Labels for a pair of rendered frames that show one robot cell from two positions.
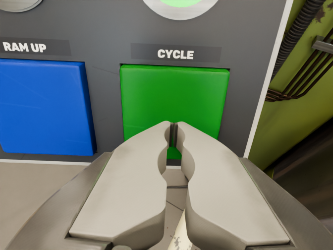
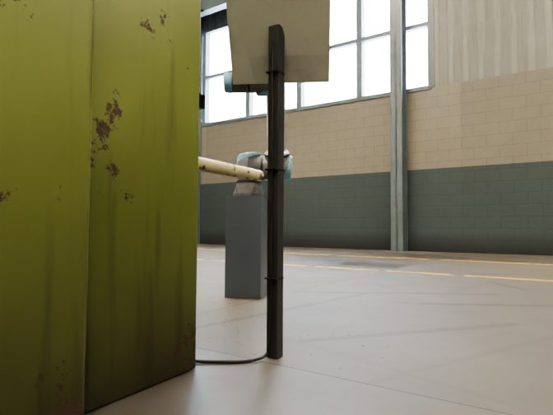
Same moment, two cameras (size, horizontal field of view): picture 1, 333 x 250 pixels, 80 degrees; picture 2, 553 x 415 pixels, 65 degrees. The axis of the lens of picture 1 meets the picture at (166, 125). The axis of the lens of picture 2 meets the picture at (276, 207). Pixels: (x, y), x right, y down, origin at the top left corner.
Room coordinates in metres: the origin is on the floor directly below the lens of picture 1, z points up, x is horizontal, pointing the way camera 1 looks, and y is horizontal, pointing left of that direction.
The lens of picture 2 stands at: (1.63, 0.26, 0.41)
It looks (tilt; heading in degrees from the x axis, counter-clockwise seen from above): 3 degrees up; 187
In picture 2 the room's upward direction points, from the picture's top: straight up
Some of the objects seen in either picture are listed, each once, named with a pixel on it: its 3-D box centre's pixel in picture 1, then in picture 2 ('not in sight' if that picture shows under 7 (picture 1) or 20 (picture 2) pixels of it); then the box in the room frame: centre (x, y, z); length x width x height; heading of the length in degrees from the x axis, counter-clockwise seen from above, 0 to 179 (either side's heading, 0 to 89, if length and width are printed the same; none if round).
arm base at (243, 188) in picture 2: not in sight; (248, 188); (-1.01, -0.22, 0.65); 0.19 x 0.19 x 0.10
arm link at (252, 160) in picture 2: not in sight; (250, 167); (-1.02, -0.21, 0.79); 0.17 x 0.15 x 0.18; 93
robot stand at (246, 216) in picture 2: not in sight; (248, 246); (-1.01, -0.22, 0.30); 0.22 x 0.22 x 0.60; 83
